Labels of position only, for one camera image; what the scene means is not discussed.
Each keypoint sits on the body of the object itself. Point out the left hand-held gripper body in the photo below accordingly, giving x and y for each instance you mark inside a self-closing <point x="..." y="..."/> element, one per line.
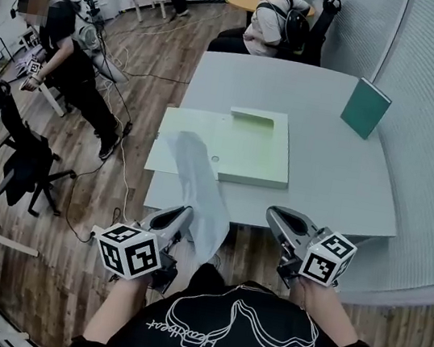
<point x="127" y="252"/>

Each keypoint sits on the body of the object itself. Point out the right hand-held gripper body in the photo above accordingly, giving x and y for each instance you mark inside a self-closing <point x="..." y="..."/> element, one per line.
<point x="326" y="259"/>

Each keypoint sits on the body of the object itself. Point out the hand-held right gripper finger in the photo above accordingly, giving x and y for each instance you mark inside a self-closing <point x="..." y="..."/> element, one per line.
<point x="281" y="230"/>
<point x="300" y="215"/>

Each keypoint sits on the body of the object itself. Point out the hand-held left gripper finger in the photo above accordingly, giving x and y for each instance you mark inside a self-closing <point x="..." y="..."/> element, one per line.
<point x="162" y="211"/>
<point x="184" y="222"/>

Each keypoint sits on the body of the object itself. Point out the clear plastic sleeve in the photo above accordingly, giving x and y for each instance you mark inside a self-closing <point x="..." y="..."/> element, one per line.
<point x="198" y="190"/>

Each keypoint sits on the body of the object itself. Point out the pale green folder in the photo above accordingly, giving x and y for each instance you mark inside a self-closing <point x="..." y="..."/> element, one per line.
<point x="252" y="154"/>

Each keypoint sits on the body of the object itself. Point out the person's right forearm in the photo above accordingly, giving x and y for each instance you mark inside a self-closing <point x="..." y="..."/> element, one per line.
<point x="325" y="312"/>

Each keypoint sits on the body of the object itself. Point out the person's left forearm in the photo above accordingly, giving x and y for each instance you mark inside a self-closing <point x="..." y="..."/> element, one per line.
<point x="113" y="311"/>

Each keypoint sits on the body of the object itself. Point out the black power adapter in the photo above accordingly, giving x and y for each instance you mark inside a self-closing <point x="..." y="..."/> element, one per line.
<point x="127" y="128"/>

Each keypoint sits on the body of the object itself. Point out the green book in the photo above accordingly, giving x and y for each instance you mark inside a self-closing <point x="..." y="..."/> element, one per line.
<point x="364" y="108"/>

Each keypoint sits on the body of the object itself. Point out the white window blinds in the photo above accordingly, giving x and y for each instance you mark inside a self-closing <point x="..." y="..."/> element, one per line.
<point x="433" y="121"/>

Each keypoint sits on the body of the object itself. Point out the white furniture frame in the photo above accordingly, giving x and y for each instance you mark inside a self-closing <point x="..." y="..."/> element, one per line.
<point x="6" y="241"/>

